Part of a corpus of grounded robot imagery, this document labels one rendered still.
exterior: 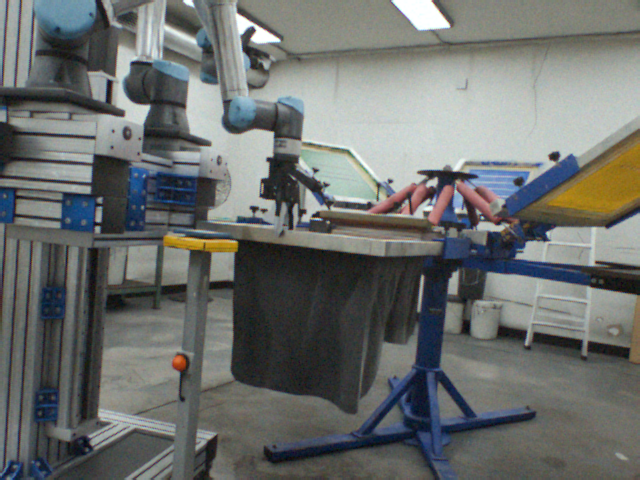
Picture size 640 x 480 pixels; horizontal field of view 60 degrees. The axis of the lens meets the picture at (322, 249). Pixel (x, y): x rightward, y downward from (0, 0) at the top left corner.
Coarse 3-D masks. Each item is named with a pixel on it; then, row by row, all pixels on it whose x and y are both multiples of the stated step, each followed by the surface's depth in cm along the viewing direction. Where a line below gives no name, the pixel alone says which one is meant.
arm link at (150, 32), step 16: (160, 0) 186; (144, 16) 185; (160, 16) 187; (144, 32) 185; (160, 32) 187; (144, 48) 185; (160, 48) 188; (144, 64) 184; (128, 80) 187; (128, 96) 189; (144, 96) 184
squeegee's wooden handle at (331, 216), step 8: (320, 216) 203; (328, 216) 202; (336, 216) 200; (344, 216) 199; (352, 216) 197; (360, 216) 196; (368, 216) 195; (376, 216) 193; (384, 216) 192; (392, 216) 191; (368, 224) 200; (376, 224) 197; (384, 224) 194; (392, 224) 191; (400, 224) 189; (408, 224) 188; (416, 224) 186; (424, 224) 185; (432, 224) 191
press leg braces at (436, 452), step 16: (400, 384) 269; (432, 384) 264; (448, 384) 282; (384, 400) 265; (432, 400) 258; (464, 400) 290; (384, 416) 262; (432, 416) 252; (464, 416) 295; (352, 432) 258; (368, 432) 258; (432, 432) 247; (432, 448) 245
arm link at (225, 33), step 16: (208, 0) 145; (224, 0) 145; (224, 16) 146; (224, 32) 146; (224, 48) 147; (240, 48) 149; (224, 64) 148; (240, 64) 149; (224, 80) 149; (240, 80) 149; (224, 96) 150; (224, 112) 151; (224, 128) 156
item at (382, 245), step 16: (208, 224) 157; (224, 224) 154; (240, 224) 172; (256, 224) 182; (256, 240) 149; (272, 240) 147; (288, 240) 144; (304, 240) 142; (320, 240) 140; (336, 240) 138; (352, 240) 136; (368, 240) 134; (384, 240) 138; (400, 240) 209; (416, 240) 206; (384, 256) 132
